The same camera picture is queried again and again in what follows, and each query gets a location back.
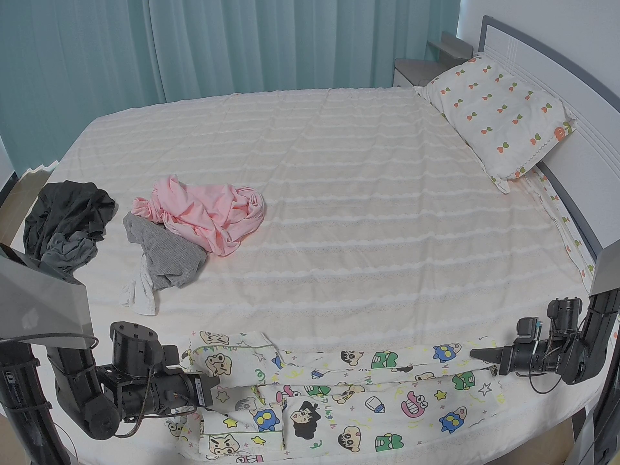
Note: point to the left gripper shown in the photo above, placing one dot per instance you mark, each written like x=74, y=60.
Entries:
x=189, y=390

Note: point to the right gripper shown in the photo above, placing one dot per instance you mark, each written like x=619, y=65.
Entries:
x=518, y=356

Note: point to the white printed pyjama top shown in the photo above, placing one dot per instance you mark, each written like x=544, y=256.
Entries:
x=387, y=405

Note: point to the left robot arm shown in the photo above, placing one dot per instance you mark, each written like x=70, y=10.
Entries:
x=82, y=390

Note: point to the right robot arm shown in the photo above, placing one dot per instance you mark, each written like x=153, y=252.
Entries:
x=596, y=337

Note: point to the bed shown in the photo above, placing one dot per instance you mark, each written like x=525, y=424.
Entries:
x=339, y=187

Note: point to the grey and white knit garment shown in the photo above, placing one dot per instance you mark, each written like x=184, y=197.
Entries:
x=169, y=255

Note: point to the pink garment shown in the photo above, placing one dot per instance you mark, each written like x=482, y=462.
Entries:
x=208, y=211

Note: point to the dark grey garment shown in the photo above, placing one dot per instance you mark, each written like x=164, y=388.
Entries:
x=68, y=255

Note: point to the black garment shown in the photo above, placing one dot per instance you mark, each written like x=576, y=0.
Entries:
x=68, y=206

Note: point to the white printed pillow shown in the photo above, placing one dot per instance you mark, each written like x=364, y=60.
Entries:
x=503, y=114

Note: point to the grey bedside table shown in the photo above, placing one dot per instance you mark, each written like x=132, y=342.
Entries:
x=416, y=68

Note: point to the blue-green curtain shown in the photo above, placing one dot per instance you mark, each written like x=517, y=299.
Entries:
x=193, y=32

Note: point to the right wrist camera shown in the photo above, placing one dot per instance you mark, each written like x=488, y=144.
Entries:
x=528, y=328

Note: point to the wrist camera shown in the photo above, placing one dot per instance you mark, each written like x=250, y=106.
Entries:
x=528, y=328
x=170, y=356

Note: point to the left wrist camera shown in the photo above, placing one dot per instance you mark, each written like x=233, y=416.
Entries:
x=170, y=356

